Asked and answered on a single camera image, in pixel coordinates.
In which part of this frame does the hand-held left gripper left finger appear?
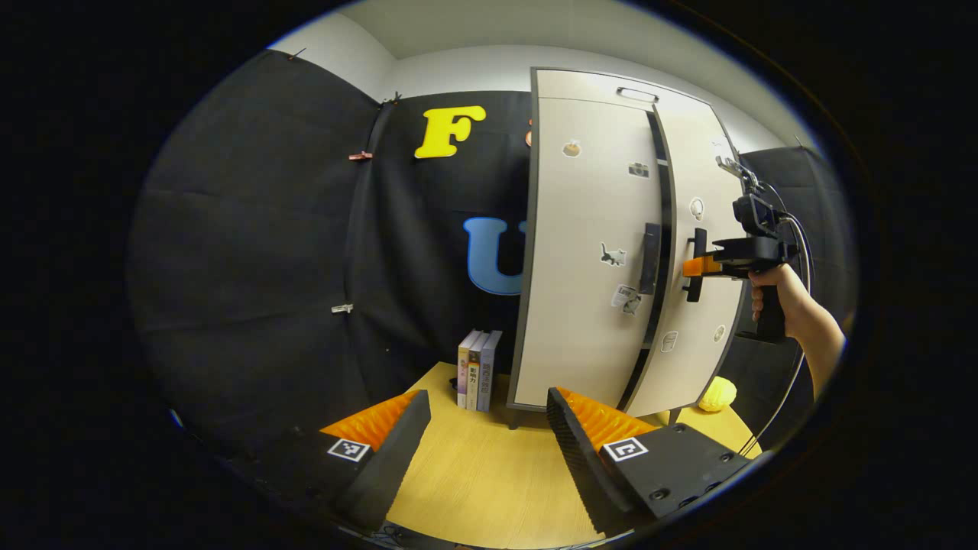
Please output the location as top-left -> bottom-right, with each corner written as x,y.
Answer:
267,390 -> 432,533

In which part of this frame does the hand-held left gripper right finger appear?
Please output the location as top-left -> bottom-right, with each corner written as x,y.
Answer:
546,386 -> 765,535

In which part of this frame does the beige double-door shoe cabinet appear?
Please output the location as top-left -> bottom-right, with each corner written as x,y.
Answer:
508,67 -> 765,430

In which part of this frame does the beige cabinet door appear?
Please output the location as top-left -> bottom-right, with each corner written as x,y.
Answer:
627,103 -> 753,417
513,98 -> 665,409

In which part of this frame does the beige cabinet drawer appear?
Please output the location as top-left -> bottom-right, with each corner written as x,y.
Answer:
535,69 -> 715,115

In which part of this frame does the grey book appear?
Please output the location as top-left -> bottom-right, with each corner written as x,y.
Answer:
466,332 -> 491,412

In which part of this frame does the blue-grey book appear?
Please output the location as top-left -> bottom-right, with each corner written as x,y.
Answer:
477,330 -> 504,413

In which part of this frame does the yellow knitted ball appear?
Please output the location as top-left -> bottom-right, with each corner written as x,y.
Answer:
698,376 -> 738,413

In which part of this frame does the black backdrop cloth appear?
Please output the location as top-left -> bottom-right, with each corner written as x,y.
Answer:
126,50 -> 857,459

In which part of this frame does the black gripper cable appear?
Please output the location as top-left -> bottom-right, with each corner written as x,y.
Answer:
737,172 -> 815,459

